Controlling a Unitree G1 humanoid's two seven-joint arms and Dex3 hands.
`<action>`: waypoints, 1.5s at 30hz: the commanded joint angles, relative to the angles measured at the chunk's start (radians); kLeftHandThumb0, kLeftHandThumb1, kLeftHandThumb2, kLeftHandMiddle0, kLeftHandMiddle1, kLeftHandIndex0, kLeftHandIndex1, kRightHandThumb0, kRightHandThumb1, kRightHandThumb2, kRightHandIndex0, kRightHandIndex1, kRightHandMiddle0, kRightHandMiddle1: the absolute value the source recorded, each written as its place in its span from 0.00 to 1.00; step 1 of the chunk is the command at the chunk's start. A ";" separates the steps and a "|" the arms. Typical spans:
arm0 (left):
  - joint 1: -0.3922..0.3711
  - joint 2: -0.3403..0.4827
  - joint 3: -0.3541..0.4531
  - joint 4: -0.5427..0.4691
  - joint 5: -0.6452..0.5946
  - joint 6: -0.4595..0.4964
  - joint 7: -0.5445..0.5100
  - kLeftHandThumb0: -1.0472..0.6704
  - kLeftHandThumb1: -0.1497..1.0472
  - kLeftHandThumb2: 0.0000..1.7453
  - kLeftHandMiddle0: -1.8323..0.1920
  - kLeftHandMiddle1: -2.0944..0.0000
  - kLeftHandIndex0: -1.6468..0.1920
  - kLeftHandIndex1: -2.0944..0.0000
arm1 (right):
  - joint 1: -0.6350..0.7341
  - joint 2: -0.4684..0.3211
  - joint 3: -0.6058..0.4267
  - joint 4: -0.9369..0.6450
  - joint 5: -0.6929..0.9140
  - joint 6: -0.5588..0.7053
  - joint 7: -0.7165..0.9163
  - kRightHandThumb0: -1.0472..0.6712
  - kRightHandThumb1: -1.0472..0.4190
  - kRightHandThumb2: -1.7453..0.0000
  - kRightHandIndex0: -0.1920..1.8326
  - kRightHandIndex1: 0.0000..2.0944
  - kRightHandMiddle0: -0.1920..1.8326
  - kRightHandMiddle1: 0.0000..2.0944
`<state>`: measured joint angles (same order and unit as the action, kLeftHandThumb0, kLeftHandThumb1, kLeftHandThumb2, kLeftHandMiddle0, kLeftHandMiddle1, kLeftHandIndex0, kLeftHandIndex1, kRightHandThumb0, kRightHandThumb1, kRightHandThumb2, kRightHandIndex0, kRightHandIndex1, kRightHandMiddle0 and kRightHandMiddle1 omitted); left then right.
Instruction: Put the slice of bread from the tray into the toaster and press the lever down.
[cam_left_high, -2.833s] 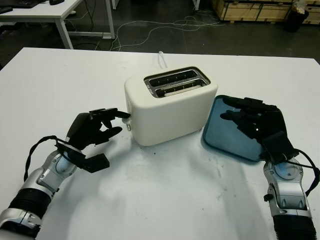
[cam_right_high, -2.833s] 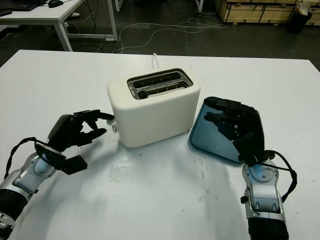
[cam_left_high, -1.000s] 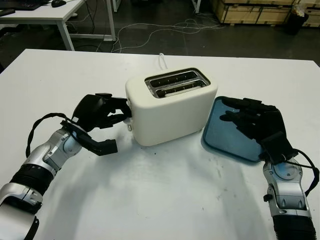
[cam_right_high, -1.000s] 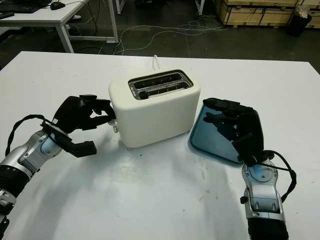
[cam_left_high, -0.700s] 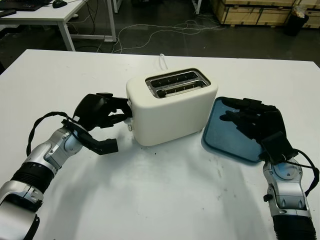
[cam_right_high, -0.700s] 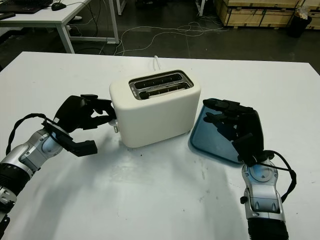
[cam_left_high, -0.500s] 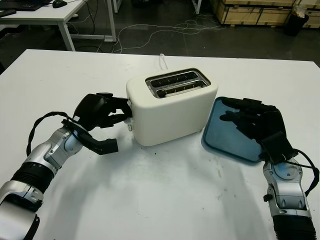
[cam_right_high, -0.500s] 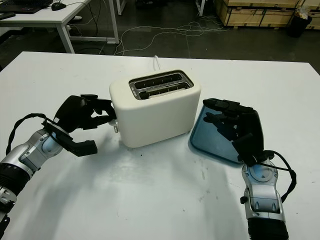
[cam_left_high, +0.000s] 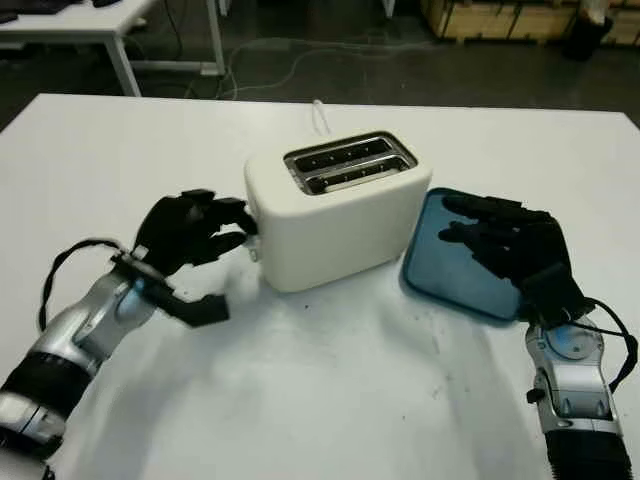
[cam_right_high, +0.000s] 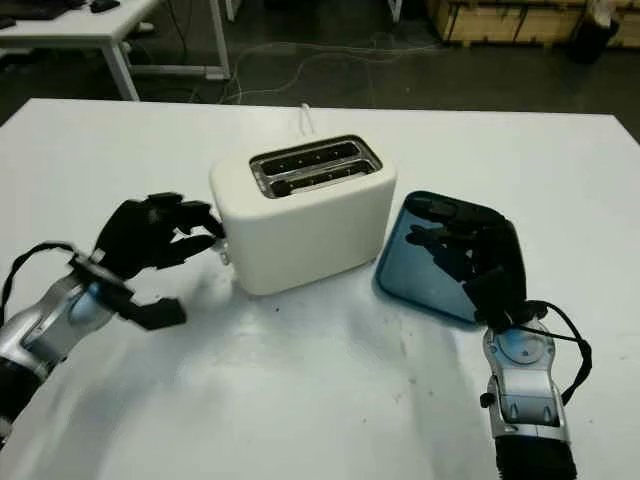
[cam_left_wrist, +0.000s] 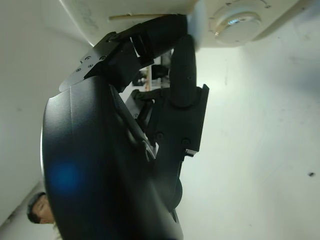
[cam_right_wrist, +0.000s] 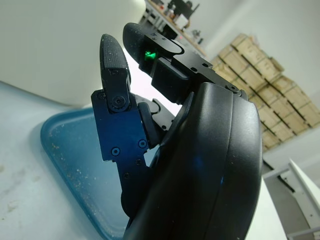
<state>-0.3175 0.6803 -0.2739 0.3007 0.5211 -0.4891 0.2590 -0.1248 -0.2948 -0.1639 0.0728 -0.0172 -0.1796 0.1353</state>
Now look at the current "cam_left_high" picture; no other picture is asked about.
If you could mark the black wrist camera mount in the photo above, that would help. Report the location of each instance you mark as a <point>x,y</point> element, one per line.
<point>200,310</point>
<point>555,292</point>

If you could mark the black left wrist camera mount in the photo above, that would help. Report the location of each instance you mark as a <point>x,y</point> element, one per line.
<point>200,310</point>

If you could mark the white two-slot toaster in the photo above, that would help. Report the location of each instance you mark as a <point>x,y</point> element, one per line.
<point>340,235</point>

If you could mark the white desk with metal legs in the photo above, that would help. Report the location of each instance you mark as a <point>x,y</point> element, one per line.
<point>90,25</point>

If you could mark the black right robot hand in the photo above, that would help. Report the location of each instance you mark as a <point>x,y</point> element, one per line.
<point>530,245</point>

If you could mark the black trash bin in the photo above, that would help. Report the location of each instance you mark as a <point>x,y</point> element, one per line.
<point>590,37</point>

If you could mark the blue plastic tray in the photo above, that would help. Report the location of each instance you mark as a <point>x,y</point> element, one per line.
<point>440,275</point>

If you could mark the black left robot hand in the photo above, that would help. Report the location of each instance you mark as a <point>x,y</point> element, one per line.
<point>170,235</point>

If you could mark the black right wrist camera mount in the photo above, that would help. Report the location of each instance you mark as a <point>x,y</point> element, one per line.
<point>555,292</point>

